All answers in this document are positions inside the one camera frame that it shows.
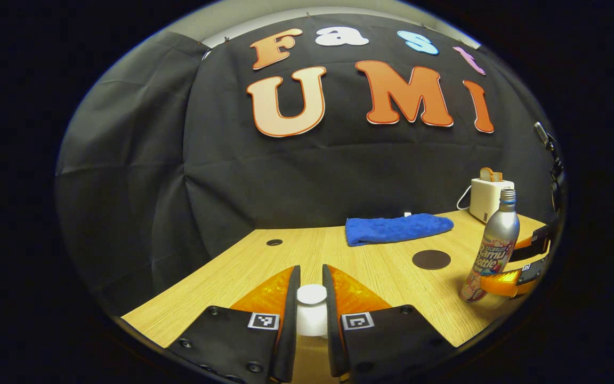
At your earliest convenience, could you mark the black backdrop cloth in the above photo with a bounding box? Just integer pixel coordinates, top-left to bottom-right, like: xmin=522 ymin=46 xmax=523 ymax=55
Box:
xmin=55 ymin=13 xmax=563 ymax=321

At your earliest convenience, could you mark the white toaster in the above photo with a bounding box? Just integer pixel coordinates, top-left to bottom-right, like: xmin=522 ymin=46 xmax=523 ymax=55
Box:
xmin=470 ymin=178 xmax=515 ymax=223

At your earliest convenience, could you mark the white teacup lid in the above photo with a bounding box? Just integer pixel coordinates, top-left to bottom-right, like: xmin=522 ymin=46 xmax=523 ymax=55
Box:
xmin=296 ymin=284 xmax=329 ymax=339

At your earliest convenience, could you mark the blue towel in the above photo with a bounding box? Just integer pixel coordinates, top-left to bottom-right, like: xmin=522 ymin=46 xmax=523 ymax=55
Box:
xmin=345 ymin=213 xmax=454 ymax=247

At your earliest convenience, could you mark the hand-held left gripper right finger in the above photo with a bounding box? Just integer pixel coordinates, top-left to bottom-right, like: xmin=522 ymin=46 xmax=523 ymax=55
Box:
xmin=322 ymin=264 xmax=454 ymax=384

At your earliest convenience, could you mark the dark round coaster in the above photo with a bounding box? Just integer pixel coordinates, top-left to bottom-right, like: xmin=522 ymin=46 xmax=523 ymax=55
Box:
xmin=412 ymin=250 xmax=451 ymax=270

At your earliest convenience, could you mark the silver water bottle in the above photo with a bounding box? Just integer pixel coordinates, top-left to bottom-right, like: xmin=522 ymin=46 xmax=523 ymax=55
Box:
xmin=459 ymin=188 xmax=521 ymax=303

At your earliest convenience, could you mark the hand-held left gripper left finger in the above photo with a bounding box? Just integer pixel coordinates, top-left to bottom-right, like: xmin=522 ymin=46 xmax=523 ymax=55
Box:
xmin=166 ymin=265 xmax=301 ymax=384

